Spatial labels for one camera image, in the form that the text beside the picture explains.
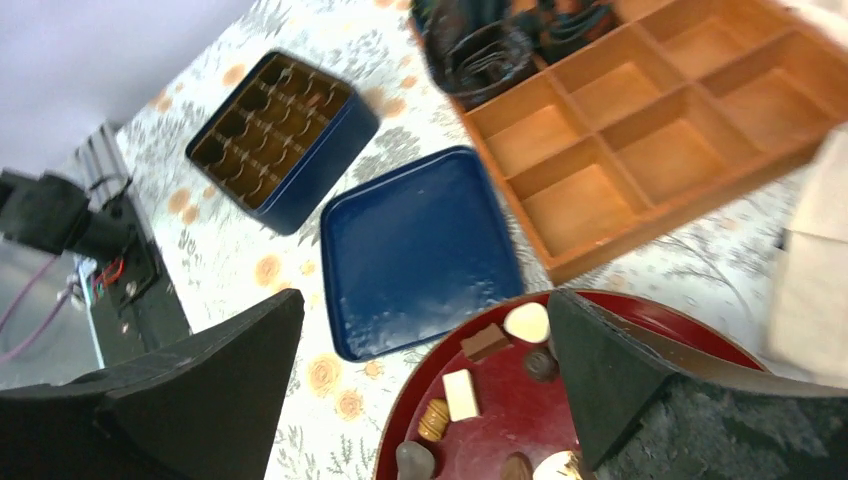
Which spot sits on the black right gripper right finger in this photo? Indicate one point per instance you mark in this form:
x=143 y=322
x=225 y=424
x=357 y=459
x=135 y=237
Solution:
x=648 y=407

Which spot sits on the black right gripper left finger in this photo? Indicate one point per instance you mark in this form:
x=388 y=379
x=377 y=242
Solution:
x=205 y=407

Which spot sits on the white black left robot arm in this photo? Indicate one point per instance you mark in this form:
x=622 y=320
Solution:
x=51 y=214

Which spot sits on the white rectangular chocolate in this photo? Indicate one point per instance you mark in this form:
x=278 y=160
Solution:
x=460 y=395

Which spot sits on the blue chocolate tin box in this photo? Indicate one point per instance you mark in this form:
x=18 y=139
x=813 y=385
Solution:
x=282 y=139

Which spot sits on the red round tray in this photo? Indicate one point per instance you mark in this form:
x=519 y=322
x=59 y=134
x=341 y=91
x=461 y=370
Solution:
x=516 y=412

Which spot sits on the floral tablecloth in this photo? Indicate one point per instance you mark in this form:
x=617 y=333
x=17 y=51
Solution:
x=715 y=269

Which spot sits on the beige crumpled cloth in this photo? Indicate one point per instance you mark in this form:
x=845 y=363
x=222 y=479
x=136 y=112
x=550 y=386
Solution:
x=808 y=314

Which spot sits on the blue tin lid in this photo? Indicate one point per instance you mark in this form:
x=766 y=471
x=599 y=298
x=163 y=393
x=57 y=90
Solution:
x=411 y=254

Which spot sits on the orange wooden divided box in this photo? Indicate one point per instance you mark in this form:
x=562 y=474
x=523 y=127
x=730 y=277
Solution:
x=682 y=107

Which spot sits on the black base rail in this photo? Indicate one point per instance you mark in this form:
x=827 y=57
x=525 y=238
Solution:
x=133 y=308

